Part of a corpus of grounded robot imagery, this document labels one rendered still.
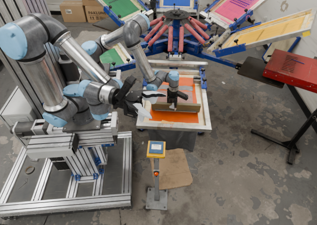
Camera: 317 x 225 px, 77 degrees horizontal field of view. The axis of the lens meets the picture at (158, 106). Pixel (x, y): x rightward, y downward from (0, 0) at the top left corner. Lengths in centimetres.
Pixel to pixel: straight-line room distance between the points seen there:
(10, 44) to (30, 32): 8
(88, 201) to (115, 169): 39
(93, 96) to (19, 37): 32
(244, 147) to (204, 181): 74
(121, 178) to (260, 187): 152
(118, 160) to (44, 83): 151
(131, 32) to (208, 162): 183
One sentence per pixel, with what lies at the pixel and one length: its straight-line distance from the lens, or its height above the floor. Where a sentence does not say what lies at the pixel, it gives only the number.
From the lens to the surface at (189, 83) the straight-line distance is 203.
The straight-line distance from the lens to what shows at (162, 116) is 169.
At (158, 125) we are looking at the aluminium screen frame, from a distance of 157.
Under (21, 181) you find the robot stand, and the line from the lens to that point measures 260.
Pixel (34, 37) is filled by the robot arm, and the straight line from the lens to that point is 92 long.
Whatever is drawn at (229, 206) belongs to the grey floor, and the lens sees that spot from 243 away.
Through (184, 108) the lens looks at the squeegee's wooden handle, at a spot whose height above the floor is 101.
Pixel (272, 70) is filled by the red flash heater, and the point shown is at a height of 110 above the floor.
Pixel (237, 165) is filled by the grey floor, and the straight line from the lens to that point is 268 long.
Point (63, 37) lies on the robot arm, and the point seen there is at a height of 181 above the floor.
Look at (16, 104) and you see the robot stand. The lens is 170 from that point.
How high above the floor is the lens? 220
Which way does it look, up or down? 45 degrees down
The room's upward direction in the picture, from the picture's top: straight up
